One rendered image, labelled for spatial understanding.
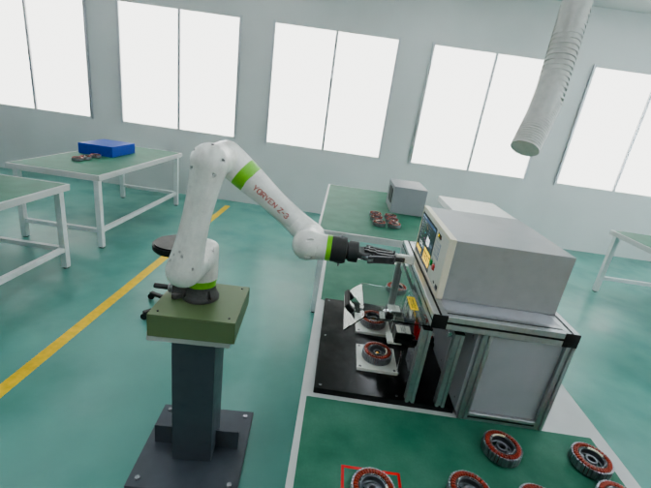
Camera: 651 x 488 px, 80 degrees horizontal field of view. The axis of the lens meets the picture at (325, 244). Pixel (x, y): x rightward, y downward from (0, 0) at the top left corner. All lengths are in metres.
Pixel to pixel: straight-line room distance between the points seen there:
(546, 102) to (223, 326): 2.09
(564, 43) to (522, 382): 1.94
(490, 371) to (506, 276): 0.30
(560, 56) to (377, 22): 3.70
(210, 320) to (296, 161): 4.74
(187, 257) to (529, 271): 1.12
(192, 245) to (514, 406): 1.19
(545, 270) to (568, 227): 5.74
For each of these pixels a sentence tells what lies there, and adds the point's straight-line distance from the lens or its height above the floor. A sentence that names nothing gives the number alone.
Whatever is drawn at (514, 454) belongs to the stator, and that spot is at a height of 0.79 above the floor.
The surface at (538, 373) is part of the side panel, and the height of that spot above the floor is 0.96.
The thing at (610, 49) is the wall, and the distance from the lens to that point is 6.95.
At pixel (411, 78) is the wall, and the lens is 6.04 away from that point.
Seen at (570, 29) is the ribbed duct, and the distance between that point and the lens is 2.78.
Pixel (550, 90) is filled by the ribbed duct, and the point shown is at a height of 1.89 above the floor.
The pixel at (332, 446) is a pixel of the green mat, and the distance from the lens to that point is 1.24.
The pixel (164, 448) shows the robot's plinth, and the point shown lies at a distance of 2.23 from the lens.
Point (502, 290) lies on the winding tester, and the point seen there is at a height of 1.17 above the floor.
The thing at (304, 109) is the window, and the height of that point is 1.53.
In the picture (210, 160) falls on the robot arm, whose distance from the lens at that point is 1.29.
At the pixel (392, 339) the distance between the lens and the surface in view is 1.48.
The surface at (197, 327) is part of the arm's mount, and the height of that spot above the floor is 0.81.
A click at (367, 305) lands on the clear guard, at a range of 1.27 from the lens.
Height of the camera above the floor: 1.66
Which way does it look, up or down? 20 degrees down
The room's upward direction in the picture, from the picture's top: 8 degrees clockwise
